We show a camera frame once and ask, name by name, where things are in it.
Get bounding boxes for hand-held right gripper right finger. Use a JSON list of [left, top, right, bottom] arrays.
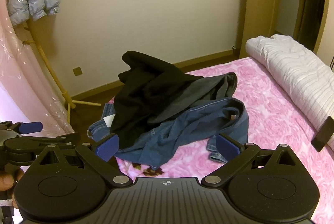
[[201, 133, 300, 187]]

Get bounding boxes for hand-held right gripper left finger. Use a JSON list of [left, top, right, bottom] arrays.
[[34, 134, 132, 187]]

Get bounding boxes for pink floral blanket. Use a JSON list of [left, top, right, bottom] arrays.
[[106, 56, 334, 224]]

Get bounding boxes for black flat rectangular object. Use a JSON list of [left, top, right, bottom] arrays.
[[311, 116, 334, 153]]

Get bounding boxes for person's left hand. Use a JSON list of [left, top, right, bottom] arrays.
[[0, 169, 25, 200]]

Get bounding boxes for blue jeans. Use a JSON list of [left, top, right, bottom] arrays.
[[87, 97, 249, 170]]

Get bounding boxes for white striped quilt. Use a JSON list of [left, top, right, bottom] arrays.
[[245, 34, 334, 148]]

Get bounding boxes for black pants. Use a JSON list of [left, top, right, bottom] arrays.
[[111, 50, 204, 149]]

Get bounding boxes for grey garment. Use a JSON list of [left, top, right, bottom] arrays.
[[149, 72, 238, 123]]

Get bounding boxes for wooden coat rack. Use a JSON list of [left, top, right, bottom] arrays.
[[22, 18, 102, 123]]

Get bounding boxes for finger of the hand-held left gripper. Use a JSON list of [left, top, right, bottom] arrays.
[[18, 133, 81, 148], [0, 121, 44, 135]]

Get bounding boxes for light wooden door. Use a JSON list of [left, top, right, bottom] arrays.
[[239, 0, 283, 59]]

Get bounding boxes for pink curtain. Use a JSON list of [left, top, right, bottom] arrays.
[[0, 0, 76, 136]]

